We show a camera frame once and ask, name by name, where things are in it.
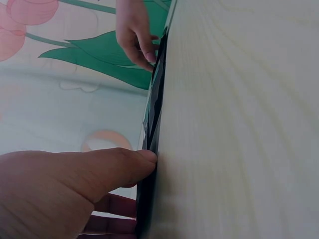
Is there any person's left hand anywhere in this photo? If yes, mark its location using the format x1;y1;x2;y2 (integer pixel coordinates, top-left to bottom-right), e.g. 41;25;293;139
0;147;158;239

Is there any person's right hand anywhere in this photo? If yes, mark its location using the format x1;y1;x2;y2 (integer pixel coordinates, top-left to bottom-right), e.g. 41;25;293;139
115;0;160;73

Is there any black plastic bag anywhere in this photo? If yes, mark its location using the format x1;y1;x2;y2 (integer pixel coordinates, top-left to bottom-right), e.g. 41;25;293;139
134;26;169;239

